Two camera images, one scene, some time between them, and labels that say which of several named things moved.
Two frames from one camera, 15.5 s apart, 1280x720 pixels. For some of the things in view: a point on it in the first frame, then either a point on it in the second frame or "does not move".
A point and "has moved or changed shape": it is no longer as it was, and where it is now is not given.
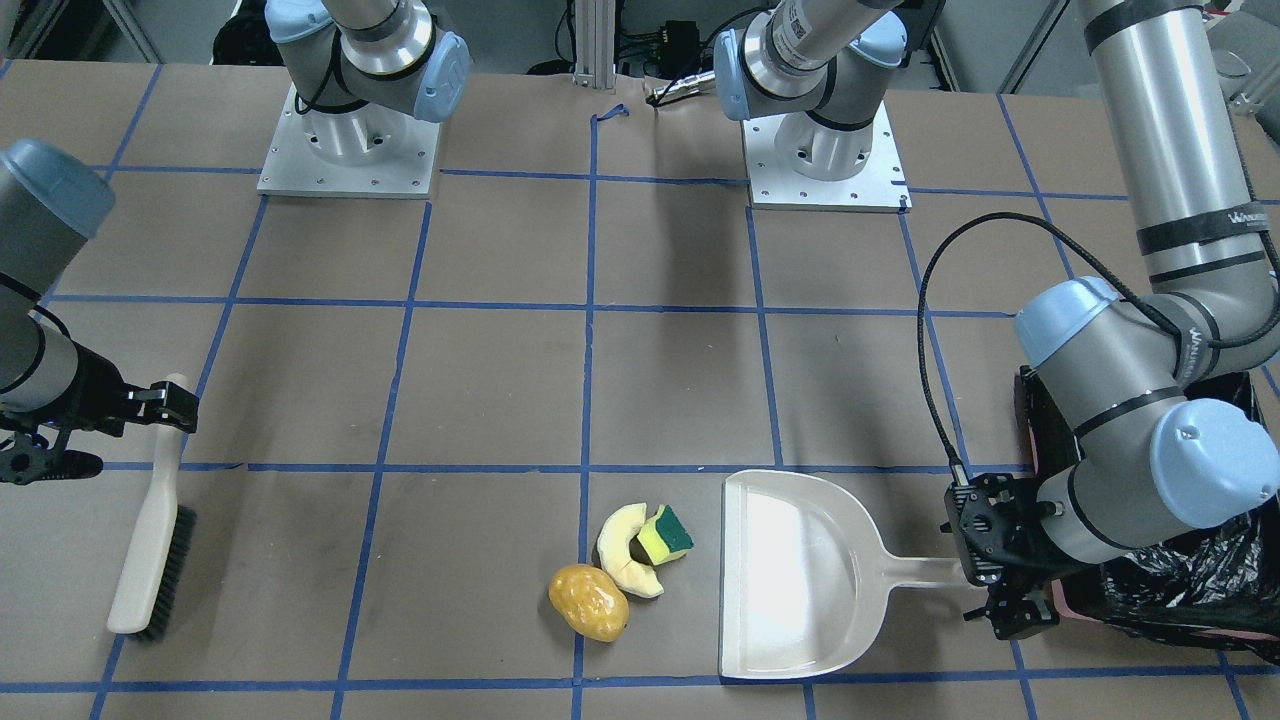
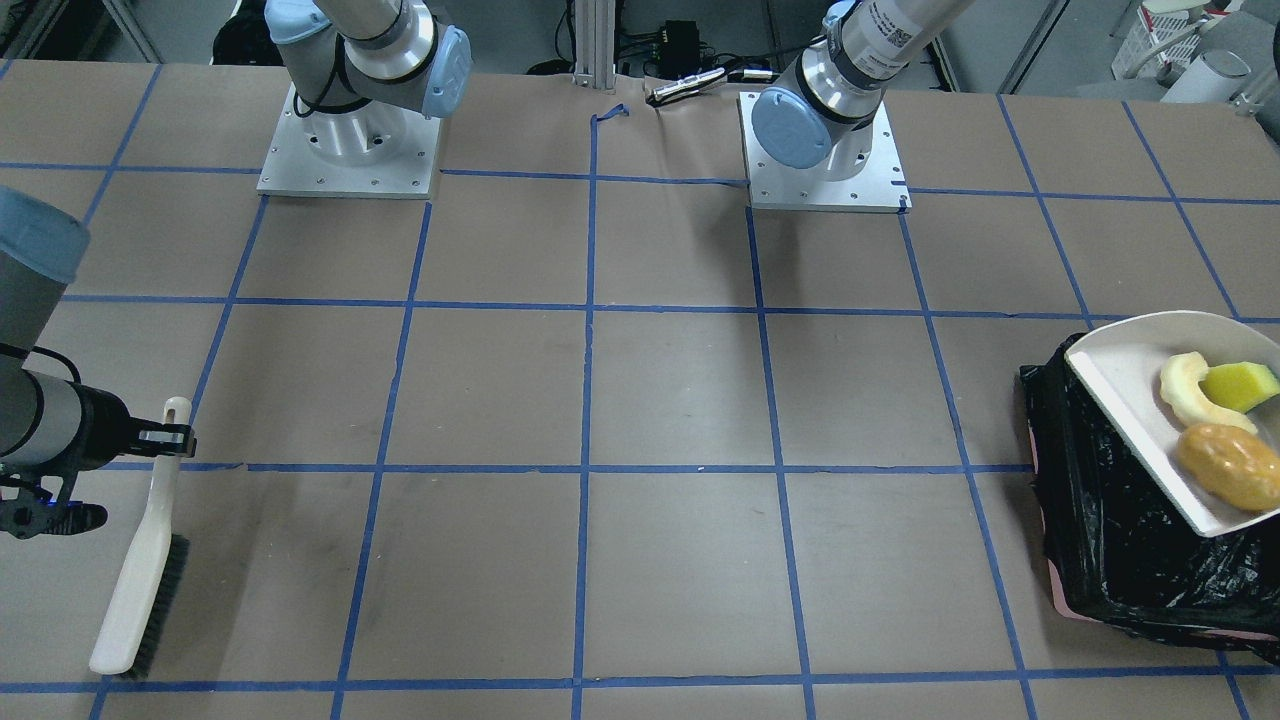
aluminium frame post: x=595 y=45 does not move
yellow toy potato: x=590 y=601 has moved or changed shape
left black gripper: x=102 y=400 to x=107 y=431
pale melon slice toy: x=614 y=547 has moved or changed shape
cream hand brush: x=151 y=582 has moved or changed shape
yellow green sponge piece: x=663 y=537 has moved or changed shape
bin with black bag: x=1220 y=582 does not move
